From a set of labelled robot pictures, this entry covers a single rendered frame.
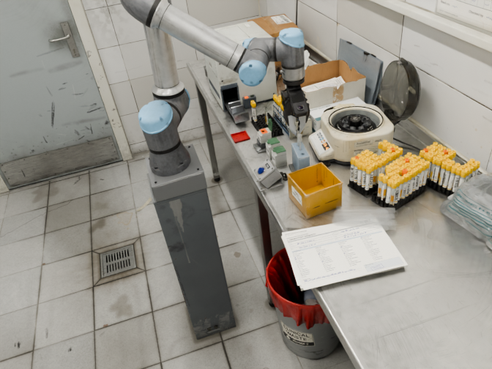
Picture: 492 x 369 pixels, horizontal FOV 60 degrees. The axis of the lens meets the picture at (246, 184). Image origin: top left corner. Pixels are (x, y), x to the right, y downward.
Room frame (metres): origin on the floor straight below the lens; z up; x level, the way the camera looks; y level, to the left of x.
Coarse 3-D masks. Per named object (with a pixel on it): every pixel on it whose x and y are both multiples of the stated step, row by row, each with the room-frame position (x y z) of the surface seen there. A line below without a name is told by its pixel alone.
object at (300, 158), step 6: (294, 144) 1.30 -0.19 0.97; (294, 150) 1.27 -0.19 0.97; (300, 150) 1.26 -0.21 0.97; (306, 150) 1.26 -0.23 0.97; (294, 156) 1.27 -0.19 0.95; (300, 156) 1.23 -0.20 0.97; (306, 156) 1.22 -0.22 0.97; (294, 162) 1.28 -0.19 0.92; (300, 162) 1.22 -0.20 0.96; (306, 162) 1.22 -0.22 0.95; (294, 168) 1.28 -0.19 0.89; (300, 168) 1.22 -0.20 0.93
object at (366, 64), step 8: (344, 40) 1.95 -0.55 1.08; (344, 48) 1.94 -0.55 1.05; (352, 48) 1.88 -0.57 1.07; (360, 48) 1.83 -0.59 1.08; (344, 56) 1.93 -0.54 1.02; (352, 56) 1.87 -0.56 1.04; (360, 56) 1.81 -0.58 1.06; (368, 56) 1.75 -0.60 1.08; (352, 64) 1.85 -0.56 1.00; (360, 64) 1.80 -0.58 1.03; (368, 64) 1.74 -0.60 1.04; (376, 64) 1.69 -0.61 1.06; (360, 72) 1.78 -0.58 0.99; (368, 72) 1.73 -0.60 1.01; (376, 72) 1.67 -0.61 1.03; (368, 80) 1.72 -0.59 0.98; (376, 80) 1.66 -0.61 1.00; (368, 88) 1.70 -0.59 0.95; (376, 88) 1.67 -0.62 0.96; (368, 96) 1.69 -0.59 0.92; (376, 96) 1.66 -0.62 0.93
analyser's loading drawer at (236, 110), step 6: (228, 102) 1.83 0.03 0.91; (234, 102) 1.77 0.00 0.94; (240, 102) 1.77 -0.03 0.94; (228, 108) 1.77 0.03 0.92; (234, 108) 1.72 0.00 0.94; (240, 108) 1.72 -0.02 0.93; (234, 114) 1.71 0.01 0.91; (240, 114) 1.67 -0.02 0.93; (246, 114) 1.67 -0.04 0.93; (240, 120) 1.67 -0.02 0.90; (246, 120) 1.67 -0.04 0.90
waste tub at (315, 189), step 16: (288, 176) 1.12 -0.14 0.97; (304, 176) 1.15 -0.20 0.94; (320, 176) 1.17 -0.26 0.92; (336, 176) 1.08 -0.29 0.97; (288, 192) 1.13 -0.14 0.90; (304, 192) 1.14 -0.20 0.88; (320, 192) 1.03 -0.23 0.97; (336, 192) 1.04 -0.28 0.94; (304, 208) 1.03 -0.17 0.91; (320, 208) 1.03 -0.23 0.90
